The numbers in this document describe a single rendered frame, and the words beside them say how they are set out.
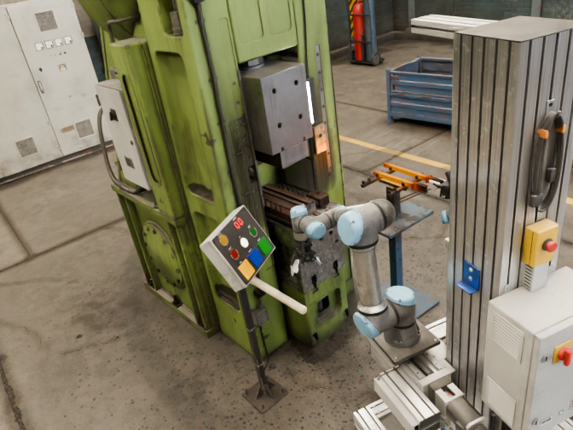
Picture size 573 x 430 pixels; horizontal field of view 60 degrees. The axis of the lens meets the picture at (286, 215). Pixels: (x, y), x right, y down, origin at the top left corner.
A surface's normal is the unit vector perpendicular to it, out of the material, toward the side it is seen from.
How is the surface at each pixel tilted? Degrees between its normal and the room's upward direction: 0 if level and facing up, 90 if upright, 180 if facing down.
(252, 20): 90
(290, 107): 90
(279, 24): 90
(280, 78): 90
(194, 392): 0
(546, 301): 0
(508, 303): 0
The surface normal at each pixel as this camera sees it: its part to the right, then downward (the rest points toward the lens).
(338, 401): -0.14, -0.87
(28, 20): 0.63, 0.30
